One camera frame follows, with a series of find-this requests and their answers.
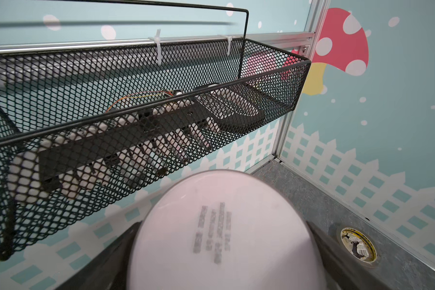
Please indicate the black mesh wall basket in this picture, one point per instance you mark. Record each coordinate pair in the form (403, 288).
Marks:
(83, 125)

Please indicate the black terminal strip in basket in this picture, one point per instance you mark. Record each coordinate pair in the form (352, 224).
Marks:
(135, 145)

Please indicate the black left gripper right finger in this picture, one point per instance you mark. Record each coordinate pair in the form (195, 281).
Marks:
(345, 270)

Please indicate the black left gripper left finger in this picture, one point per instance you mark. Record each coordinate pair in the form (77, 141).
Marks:
(108, 270)

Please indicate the yellow seed jar white lid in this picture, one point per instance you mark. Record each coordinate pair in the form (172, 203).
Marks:
(224, 230)

